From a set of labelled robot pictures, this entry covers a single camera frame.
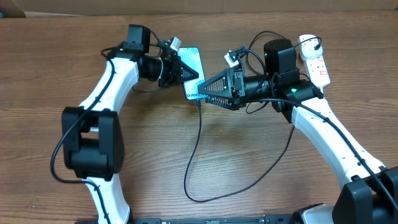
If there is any white power strip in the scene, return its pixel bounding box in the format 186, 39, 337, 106
303, 56, 330, 90

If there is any white charger plug adapter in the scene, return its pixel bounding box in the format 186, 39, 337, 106
298, 34, 323, 61

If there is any blue screen smartphone black case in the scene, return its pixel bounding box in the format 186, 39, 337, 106
178, 47, 206, 101

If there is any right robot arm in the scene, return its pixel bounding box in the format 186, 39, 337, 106
198, 39, 397, 223

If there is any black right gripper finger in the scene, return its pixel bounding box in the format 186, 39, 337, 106
198, 68, 232, 99
205, 96, 241, 111

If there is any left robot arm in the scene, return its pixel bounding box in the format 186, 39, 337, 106
50, 24, 204, 223

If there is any black usb charging cable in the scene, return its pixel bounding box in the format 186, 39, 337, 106
183, 30, 323, 203

